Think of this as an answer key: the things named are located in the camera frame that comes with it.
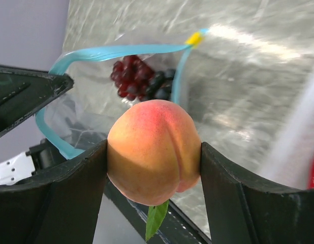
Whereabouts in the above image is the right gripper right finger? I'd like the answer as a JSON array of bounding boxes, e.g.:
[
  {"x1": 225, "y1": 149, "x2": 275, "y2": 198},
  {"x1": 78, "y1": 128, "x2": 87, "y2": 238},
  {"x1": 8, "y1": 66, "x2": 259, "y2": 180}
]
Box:
[{"x1": 201, "y1": 142, "x2": 314, "y2": 243}]

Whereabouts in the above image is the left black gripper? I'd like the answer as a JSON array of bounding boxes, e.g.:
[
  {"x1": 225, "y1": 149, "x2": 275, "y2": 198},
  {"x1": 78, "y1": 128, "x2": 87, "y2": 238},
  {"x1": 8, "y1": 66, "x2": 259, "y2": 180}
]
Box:
[{"x1": 0, "y1": 65, "x2": 74, "y2": 138}]

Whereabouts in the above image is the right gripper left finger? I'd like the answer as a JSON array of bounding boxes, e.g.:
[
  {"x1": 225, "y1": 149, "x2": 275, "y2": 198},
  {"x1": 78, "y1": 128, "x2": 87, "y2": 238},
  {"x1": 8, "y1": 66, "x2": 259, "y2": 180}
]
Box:
[{"x1": 0, "y1": 141, "x2": 107, "y2": 243}]

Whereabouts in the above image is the peach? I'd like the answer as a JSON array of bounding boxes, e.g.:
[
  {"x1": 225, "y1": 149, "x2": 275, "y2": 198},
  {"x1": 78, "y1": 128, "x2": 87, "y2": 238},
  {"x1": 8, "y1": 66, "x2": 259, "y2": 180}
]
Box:
[{"x1": 107, "y1": 100, "x2": 201, "y2": 206}]

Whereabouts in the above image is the red grape bunch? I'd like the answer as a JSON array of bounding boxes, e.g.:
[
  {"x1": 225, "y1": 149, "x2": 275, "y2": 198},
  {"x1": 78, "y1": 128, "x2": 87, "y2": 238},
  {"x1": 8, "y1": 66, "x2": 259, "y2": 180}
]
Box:
[{"x1": 110, "y1": 55, "x2": 155, "y2": 102}]

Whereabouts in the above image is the black grape bunch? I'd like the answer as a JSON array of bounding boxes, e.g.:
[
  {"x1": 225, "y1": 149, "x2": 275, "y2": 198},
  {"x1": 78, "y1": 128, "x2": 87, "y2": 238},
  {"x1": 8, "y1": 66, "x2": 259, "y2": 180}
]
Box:
[{"x1": 143, "y1": 69, "x2": 176, "y2": 101}]

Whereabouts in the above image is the clear zip top bag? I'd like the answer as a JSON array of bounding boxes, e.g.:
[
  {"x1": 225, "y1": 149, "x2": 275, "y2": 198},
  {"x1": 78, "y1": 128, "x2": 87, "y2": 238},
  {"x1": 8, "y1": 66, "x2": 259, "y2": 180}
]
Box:
[{"x1": 35, "y1": 27, "x2": 249, "y2": 161}]

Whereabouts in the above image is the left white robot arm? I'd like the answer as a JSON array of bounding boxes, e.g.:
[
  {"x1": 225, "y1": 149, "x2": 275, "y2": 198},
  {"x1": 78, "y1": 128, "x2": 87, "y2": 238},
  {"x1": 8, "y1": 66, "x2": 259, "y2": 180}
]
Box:
[{"x1": 0, "y1": 65, "x2": 74, "y2": 185}]

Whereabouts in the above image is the white plastic basket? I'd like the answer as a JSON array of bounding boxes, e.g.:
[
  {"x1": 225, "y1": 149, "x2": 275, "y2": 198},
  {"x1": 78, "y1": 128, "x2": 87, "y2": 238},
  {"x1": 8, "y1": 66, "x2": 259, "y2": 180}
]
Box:
[{"x1": 259, "y1": 74, "x2": 314, "y2": 189}]

